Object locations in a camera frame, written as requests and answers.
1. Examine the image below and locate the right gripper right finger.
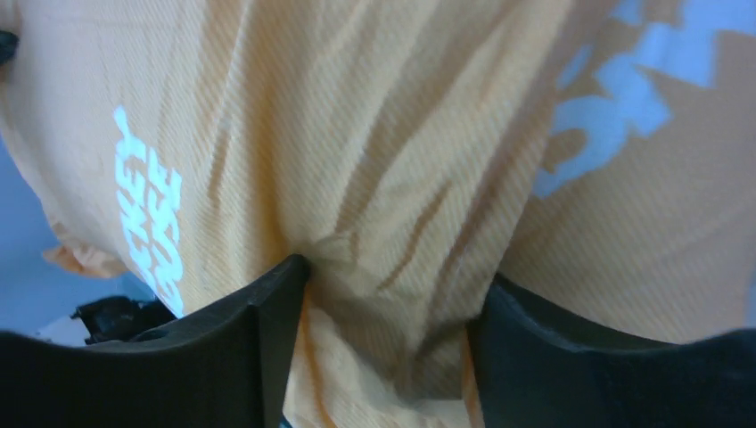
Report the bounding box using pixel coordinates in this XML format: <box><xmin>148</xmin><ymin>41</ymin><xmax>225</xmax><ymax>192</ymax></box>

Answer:
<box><xmin>468</xmin><ymin>276</ymin><xmax>755</xmax><ymax>428</ymax></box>

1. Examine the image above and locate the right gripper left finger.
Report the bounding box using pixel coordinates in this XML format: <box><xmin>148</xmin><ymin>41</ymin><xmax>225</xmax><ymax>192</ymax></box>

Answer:
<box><xmin>1</xmin><ymin>254</ymin><xmax>309</xmax><ymax>427</ymax></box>

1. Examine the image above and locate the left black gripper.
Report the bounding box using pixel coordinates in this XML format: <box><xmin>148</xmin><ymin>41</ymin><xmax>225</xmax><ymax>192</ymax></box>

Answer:
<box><xmin>70</xmin><ymin>295</ymin><xmax>176</xmax><ymax>345</ymax></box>

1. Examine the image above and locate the orange Mickey Mouse pillowcase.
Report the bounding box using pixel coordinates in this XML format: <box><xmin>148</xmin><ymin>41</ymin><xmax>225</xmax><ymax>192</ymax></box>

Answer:
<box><xmin>1</xmin><ymin>1</ymin><xmax>755</xmax><ymax>427</ymax></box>

